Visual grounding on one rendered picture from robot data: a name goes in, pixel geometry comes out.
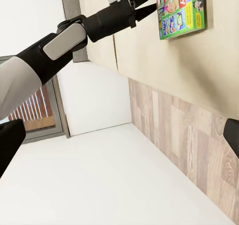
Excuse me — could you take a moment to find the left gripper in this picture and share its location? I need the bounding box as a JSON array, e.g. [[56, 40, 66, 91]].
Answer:
[[97, 0, 157, 36]]

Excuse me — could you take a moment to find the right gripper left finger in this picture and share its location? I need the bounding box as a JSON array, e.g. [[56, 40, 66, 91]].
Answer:
[[0, 118, 26, 178]]

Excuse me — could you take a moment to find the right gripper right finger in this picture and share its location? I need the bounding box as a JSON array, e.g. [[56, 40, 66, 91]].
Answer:
[[223, 118, 239, 159]]

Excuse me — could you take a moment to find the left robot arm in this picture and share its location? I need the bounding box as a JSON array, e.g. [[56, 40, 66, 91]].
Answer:
[[0, 0, 157, 121]]

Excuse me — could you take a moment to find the board game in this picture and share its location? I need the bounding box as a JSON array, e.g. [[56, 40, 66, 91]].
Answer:
[[156, 0, 205, 40]]

